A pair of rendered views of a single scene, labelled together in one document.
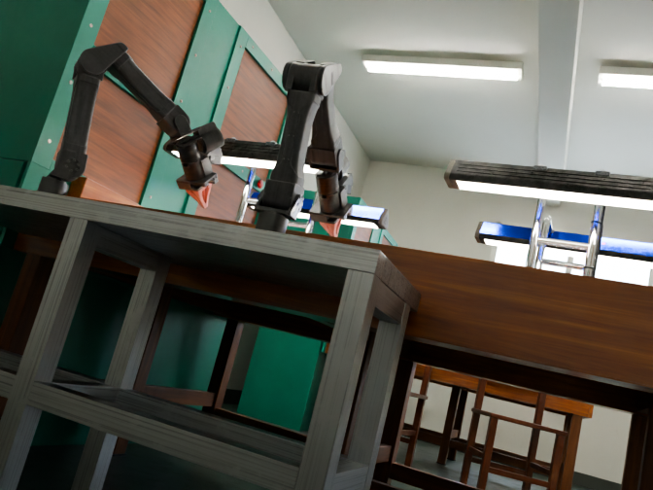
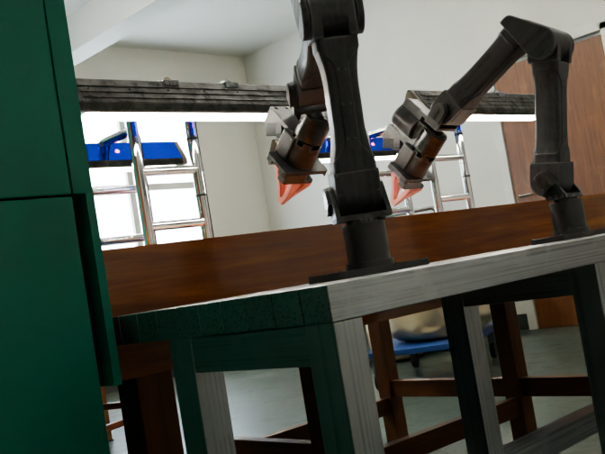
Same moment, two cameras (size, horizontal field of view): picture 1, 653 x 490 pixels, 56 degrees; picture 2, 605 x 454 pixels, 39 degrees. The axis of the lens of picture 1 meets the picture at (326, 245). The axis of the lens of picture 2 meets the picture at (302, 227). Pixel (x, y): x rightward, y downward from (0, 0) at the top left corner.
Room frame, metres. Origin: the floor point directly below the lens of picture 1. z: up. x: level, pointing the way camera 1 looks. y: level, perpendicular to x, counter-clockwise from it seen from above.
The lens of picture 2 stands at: (1.05, 1.85, 0.68)
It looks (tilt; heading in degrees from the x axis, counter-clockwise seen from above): 3 degrees up; 293
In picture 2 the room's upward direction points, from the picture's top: 9 degrees counter-clockwise
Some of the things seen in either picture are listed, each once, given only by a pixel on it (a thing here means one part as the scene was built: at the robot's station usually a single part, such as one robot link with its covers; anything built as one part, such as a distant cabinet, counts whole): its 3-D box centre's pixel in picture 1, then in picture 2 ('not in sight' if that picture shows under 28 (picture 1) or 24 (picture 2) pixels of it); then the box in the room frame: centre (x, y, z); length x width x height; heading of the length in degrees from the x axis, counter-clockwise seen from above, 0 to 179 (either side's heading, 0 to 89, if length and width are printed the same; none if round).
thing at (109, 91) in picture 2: (248, 152); (199, 99); (1.89, 0.32, 1.08); 0.62 x 0.08 x 0.07; 65
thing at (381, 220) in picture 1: (314, 208); (76, 157); (2.40, 0.08, 1.08); 0.62 x 0.08 x 0.07; 65
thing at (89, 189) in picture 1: (109, 202); not in sight; (2.02, 0.74, 0.83); 0.30 x 0.06 x 0.07; 155
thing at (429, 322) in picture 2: not in sight; (437, 302); (2.39, -3.04, 0.41); 0.74 x 0.56 x 0.39; 69
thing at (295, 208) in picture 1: (278, 204); (557, 186); (1.25, 0.12, 0.77); 0.09 x 0.06 x 0.06; 73
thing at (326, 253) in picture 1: (200, 263); (377, 281); (1.58, 0.31, 0.65); 1.20 x 0.90 x 0.04; 68
